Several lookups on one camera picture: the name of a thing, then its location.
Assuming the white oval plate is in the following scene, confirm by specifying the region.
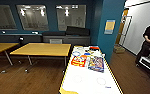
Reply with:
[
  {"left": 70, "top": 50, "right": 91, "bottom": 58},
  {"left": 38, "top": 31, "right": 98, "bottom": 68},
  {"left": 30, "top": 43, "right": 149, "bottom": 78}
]
[{"left": 74, "top": 46, "right": 86, "bottom": 52}]

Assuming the dark long sofa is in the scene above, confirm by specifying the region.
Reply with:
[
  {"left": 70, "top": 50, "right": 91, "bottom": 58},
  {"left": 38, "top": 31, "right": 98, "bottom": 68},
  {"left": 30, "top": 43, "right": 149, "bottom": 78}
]
[{"left": 0, "top": 26, "right": 91, "bottom": 47}]

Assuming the orange round disc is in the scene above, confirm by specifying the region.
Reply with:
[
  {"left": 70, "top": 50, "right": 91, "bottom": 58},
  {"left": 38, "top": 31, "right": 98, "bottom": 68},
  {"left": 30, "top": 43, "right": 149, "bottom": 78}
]
[{"left": 83, "top": 51, "right": 92, "bottom": 57}]

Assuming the red cereal box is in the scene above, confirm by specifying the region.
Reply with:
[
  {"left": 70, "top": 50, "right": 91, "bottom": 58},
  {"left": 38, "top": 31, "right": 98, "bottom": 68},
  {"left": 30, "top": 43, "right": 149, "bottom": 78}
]
[{"left": 70, "top": 54, "right": 89, "bottom": 68}]

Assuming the purple snack box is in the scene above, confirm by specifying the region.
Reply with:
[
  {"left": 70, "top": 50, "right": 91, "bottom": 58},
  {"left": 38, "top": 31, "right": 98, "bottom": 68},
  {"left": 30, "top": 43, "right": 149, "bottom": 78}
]
[{"left": 87, "top": 55, "right": 106, "bottom": 74}]

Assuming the interior glass window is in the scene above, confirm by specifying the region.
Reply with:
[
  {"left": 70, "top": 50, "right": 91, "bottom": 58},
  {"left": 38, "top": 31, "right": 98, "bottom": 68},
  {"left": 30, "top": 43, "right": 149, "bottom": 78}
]
[
  {"left": 16, "top": 4, "right": 49, "bottom": 32},
  {"left": 0, "top": 4, "right": 18, "bottom": 32},
  {"left": 55, "top": 4, "right": 87, "bottom": 32}
]

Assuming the wooden yellow table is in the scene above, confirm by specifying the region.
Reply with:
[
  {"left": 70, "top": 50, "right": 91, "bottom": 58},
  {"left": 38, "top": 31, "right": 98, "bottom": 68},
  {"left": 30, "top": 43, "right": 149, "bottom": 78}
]
[
  {"left": 0, "top": 42, "right": 21, "bottom": 67},
  {"left": 9, "top": 42, "right": 72, "bottom": 74}
]

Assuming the white illuminated table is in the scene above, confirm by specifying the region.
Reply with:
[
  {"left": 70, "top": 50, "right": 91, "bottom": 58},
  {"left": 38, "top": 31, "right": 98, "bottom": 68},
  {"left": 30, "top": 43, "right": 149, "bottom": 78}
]
[{"left": 58, "top": 45, "right": 125, "bottom": 94}]

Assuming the cardboard box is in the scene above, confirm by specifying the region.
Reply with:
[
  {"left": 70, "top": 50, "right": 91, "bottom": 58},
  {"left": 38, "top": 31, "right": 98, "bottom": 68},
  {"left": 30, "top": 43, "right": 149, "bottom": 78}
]
[{"left": 113, "top": 45, "right": 126, "bottom": 54}]

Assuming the black wheeled cart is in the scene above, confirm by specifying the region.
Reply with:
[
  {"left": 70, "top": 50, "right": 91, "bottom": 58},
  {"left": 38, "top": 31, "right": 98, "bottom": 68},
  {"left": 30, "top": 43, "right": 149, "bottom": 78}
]
[{"left": 137, "top": 46, "right": 150, "bottom": 80}]

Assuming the blue ring plate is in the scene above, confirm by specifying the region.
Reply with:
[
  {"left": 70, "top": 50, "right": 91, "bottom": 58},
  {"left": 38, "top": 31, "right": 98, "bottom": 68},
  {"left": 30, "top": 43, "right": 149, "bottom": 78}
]
[{"left": 72, "top": 50, "right": 82, "bottom": 57}]

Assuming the beige framed wall notice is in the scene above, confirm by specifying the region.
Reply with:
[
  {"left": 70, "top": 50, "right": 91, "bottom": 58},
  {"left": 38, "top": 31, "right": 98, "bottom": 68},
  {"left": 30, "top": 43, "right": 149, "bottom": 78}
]
[{"left": 104, "top": 19, "right": 117, "bottom": 36}]

